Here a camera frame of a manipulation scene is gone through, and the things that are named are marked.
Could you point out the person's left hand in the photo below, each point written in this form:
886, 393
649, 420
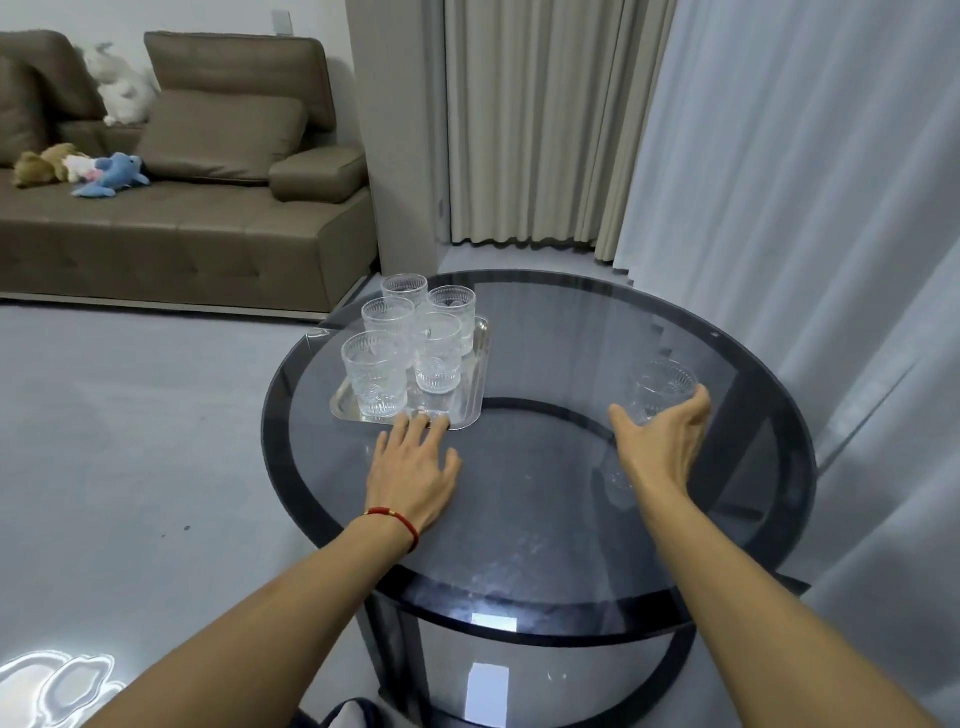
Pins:
409, 480

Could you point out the person's right hand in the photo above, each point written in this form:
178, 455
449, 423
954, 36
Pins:
667, 450

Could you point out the person's right thumb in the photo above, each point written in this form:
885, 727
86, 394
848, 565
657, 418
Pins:
624, 424

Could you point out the person's left thumb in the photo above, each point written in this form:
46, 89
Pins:
450, 465

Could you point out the clear patterned drinking glass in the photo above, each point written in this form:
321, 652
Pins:
437, 356
373, 379
386, 315
658, 390
404, 289
454, 311

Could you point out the person's right forearm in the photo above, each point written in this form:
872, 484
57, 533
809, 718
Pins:
750, 600

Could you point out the person's left forearm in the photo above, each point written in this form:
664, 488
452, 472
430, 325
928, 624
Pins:
262, 637

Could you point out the silver rectangular serving tray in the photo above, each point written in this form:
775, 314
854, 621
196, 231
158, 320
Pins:
469, 390

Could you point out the round dark glass table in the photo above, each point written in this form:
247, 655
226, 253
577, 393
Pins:
540, 510

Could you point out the white sheer curtain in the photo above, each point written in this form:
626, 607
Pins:
810, 187

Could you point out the beige pleated curtain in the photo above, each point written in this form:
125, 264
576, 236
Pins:
540, 120

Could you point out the brown leather sofa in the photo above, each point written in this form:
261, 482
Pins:
187, 232

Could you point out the brown sofa cushion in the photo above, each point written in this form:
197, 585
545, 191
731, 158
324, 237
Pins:
217, 135

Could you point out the blue plush shark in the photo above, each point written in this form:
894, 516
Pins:
116, 174

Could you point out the white and pink plush toy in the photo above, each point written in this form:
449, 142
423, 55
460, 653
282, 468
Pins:
81, 166

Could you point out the white plush rabbit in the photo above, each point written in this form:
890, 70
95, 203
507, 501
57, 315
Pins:
124, 94

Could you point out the brown plush toy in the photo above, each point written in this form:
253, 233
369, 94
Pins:
37, 166

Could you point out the white wall switch plate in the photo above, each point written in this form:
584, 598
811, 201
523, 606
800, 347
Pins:
281, 21

